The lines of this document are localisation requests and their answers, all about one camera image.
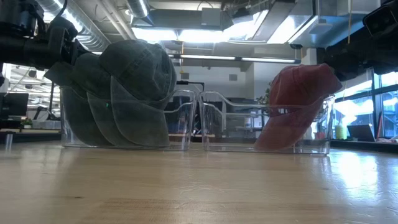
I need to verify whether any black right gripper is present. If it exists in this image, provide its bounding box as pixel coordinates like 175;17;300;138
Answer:
322;33;374;83

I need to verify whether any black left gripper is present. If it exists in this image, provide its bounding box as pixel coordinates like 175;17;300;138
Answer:
45;16;91;65

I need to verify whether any dark green baseball cap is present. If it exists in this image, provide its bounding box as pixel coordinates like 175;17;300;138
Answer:
43;60;114;147
98;39;178;148
73;52;141;148

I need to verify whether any maroon baseball cap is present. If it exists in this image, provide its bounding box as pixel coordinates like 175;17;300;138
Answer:
253;63;343;152

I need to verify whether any yellow green bottle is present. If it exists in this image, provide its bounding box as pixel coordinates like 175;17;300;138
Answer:
335;124;348;141

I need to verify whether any open laptop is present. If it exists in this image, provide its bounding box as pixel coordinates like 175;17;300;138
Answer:
346;124;376;143

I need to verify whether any black computer monitor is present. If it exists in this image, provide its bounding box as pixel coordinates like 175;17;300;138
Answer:
0;92;30;121

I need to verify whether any potted plant with white flowers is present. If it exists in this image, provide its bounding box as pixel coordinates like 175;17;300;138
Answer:
256;81;272;106

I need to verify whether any long ceiling light fixture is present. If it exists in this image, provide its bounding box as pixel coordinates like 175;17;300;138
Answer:
167;54;302;65

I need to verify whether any clear plastic bin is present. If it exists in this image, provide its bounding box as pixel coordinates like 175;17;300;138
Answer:
198;90;335;156
60;86;198;152

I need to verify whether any grey ceiling box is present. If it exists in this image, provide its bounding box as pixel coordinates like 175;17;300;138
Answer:
201;7;223;27

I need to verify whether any large silver ventilation duct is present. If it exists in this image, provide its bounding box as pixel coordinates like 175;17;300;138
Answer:
35;0;111;53

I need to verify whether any small silver ventilation duct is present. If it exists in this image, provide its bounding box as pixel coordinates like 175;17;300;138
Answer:
125;0;151;19

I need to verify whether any black bracket bar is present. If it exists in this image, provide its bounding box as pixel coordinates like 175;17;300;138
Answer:
175;80;205;92

